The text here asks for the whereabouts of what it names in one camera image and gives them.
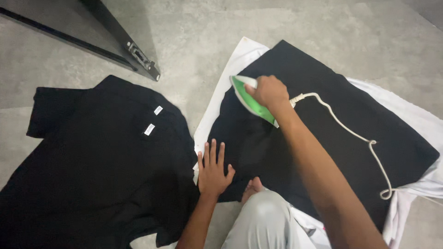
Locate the person's right hand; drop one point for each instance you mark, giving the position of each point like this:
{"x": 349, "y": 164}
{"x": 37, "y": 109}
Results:
{"x": 271, "y": 92}

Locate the person's grey trouser leg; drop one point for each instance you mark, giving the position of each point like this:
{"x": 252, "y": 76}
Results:
{"x": 264, "y": 223}

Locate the person's left hand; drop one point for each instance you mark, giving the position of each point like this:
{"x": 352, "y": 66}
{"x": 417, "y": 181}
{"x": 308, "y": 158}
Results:
{"x": 211, "y": 176}

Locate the person's bare foot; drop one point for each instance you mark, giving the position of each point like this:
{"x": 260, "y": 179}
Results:
{"x": 252, "y": 188}

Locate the black garment being ironed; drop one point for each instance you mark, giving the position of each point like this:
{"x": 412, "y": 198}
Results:
{"x": 332, "y": 138}

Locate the black metal door frame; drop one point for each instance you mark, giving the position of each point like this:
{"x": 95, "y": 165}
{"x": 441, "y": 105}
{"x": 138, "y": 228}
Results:
{"x": 114, "y": 38}

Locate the pile of black shirts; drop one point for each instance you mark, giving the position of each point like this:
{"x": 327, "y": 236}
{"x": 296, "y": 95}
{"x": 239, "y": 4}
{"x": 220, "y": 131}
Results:
{"x": 93, "y": 166}

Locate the white ironing sheet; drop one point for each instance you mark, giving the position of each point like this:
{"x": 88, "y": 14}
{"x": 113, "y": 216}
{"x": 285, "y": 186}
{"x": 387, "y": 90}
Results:
{"x": 405, "y": 114}

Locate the green and white clothes iron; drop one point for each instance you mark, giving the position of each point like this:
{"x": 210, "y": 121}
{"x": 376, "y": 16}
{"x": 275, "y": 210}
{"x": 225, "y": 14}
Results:
{"x": 254, "y": 105}

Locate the person's right fingers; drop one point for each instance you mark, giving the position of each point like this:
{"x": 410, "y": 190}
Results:
{"x": 252, "y": 89}

